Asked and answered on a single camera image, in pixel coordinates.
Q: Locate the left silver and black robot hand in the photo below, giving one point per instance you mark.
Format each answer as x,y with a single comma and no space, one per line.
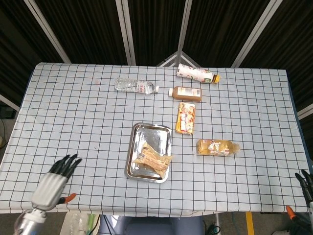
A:
49,188

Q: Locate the right silver and black robot hand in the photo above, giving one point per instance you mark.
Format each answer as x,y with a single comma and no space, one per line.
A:
308,186

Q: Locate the snack bag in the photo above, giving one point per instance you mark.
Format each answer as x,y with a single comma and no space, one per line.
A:
154,161

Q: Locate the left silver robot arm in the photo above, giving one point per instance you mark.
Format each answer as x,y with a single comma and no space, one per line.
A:
27,224

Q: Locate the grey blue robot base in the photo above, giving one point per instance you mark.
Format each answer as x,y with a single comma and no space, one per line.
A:
151,226

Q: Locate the stainless steel rectangular tray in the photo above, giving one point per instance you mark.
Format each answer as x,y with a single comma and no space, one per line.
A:
151,137

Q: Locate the clear bag of plastic bottles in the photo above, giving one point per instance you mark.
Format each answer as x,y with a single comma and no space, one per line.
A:
75,224

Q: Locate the white screen base bar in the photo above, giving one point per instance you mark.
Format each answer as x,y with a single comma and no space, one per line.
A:
305,112
9,102

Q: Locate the checkered light blue tablecloth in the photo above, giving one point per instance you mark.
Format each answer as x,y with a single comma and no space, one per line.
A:
73,110

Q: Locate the amber tea bottle floral label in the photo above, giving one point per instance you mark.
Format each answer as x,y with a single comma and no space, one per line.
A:
215,147

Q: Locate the clear plastic water bottle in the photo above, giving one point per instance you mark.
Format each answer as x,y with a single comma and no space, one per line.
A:
132,85

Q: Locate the yellow and red snack packet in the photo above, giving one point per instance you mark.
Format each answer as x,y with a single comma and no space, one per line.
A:
185,118

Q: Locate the black corrugated screen panel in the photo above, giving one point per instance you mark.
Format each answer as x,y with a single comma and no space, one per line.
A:
220,29
85,29
156,24
293,36
14,49

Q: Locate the brown drink bottle white cap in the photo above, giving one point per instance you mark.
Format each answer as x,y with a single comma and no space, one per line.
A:
188,94

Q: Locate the white bottle with yellow cap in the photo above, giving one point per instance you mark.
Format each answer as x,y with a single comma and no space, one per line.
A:
195,73

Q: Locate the white triangular screen foot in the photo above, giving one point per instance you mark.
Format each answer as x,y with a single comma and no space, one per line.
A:
171,60

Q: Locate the white screen frame post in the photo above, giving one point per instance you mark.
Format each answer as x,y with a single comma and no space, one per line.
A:
255,31
126,31
185,24
46,29

